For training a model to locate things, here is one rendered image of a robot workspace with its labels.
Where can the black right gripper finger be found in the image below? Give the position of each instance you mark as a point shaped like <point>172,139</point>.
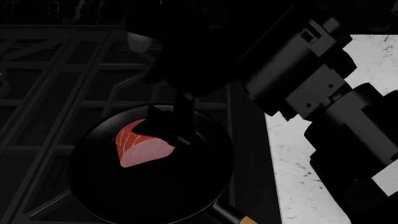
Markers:
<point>160,123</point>
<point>185,116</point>

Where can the raw salmon fillet piece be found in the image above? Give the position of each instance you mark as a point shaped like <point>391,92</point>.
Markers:
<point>140,151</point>

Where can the grey bowl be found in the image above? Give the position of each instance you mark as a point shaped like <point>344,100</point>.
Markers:
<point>138,43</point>

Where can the black cooktop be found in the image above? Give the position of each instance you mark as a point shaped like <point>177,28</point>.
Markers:
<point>252,163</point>

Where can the black stove grate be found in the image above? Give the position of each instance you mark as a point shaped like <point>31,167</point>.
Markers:
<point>62,103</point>

